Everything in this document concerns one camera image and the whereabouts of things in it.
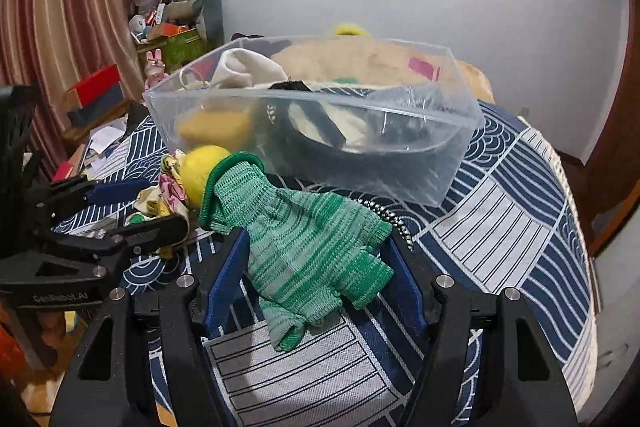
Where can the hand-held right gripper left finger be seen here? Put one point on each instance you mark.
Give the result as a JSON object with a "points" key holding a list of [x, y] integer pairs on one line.
{"points": [[226, 279]]}

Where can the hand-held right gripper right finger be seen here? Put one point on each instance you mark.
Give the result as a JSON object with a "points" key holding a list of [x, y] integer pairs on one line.
{"points": [[406, 284]]}

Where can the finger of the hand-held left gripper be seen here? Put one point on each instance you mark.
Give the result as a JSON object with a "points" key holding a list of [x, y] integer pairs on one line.
{"points": [[150, 232], [117, 193]]}

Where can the green striped knit glove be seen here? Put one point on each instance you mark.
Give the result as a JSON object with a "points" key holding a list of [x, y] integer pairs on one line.
{"points": [[300, 242]]}

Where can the clear plastic storage bin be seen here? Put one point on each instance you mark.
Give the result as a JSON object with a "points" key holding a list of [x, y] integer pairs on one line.
{"points": [[320, 122]]}

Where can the yellow soft cloth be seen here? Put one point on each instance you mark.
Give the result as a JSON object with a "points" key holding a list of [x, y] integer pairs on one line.
{"points": [[212, 124]]}

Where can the floral fabric scrunchie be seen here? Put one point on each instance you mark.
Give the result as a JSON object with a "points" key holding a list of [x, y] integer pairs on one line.
{"points": [[162, 199]]}

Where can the scattered white papers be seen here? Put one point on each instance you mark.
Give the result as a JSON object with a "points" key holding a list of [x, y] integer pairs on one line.
{"points": [[102, 139]]}

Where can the black white beaded strand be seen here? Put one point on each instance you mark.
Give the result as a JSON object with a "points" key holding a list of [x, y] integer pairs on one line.
{"points": [[397, 219]]}

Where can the yellow knit hat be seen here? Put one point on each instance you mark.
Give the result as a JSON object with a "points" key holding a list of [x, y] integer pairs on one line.
{"points": [[200, 172]]}

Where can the red box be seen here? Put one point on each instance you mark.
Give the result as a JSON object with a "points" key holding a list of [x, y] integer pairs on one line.
{"points": [[95, 89]]}

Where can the blue white patterned blanket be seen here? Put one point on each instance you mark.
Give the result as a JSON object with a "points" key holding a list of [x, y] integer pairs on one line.
{"points": [[500, 227]]}

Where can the red striped curtain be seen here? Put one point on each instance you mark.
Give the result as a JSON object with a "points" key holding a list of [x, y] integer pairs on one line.
{"points": [[65, 17]]}

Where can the pink bunny toy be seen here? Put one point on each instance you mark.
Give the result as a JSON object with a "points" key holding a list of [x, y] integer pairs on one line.
{"points": [[156, 67]]}

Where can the green cardboard box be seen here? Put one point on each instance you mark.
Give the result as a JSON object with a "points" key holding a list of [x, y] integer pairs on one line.
{"points": [[182, 44]]}

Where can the cream white sock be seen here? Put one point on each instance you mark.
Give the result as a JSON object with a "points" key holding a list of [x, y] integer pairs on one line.
{"points": [[242, 69]]}

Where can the black cloth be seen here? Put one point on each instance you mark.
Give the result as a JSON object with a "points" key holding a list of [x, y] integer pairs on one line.
{"points": [[320, 117]]}

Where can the grey plush toy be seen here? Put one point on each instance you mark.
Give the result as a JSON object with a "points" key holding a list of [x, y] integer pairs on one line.
{"points": [[197, 4]]}

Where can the pink card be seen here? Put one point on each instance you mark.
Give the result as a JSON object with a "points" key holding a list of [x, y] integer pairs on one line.
{"points": [[424, 69]]}

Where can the beige plush blanket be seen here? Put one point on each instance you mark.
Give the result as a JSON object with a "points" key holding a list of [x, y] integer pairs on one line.
{"points": [[350, 62]]}

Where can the brown wooden door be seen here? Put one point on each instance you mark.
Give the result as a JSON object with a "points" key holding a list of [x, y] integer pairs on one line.
{"points": [[615, 147]]}

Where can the yellow pompom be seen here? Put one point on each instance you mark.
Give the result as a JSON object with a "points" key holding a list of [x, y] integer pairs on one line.
{"points": [[348, 30]]}

